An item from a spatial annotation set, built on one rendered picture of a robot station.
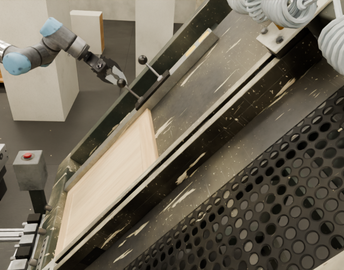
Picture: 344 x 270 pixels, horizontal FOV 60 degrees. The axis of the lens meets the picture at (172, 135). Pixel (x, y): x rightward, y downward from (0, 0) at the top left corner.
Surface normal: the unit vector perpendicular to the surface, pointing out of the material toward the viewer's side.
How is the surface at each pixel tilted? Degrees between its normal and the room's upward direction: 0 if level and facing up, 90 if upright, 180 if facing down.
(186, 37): 90
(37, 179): 90
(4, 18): 90
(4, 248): 0
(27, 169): 90
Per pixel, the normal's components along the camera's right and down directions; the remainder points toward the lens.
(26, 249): 0.06, -0.84
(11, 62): -0.30, 0.50
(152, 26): 0.07, 0.54
